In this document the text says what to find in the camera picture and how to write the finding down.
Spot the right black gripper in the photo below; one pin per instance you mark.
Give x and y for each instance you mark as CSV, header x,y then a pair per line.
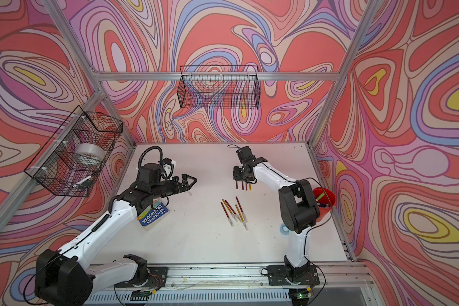
x,y
236,177

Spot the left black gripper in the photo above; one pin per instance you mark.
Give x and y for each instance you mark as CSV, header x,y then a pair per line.
x,y
183,184

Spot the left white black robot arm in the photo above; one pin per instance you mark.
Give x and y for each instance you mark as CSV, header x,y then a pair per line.
x,y
66,276

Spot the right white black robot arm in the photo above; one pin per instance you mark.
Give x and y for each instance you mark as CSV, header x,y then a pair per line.
x,y
299,212

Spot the yellow knife centre group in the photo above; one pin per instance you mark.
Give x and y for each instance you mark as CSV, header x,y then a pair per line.
x,y
234,216

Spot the blue treehouse paperback book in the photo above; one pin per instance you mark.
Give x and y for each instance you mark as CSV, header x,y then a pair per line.
x,y
152,214

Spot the blue tape roll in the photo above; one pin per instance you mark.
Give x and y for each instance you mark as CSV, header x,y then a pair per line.
x,y
284,230

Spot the red plastic cup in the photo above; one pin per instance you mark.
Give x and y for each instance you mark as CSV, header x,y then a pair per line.
x,y
326,200

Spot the small object in left basket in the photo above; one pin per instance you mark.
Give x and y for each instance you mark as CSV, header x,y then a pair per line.
x,y
84,183

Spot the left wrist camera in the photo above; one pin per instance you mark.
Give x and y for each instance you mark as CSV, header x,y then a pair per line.
x,y
155,173

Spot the black wire basket back wall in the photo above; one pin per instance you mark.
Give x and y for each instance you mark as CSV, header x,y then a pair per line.
x,y
219,87

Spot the black wire basket wall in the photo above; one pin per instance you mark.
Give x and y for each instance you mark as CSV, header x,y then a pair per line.
x,y
219,87
57,171

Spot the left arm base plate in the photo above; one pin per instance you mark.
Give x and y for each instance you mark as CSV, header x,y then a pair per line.
x,y
156,278

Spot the grey duct tape roll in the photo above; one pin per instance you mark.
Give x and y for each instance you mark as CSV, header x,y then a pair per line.
x,y
89,155

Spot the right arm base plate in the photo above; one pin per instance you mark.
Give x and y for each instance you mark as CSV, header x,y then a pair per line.
x,y
281,275

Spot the black wire basket left wall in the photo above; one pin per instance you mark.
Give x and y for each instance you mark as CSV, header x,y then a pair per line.
x,y
57,171

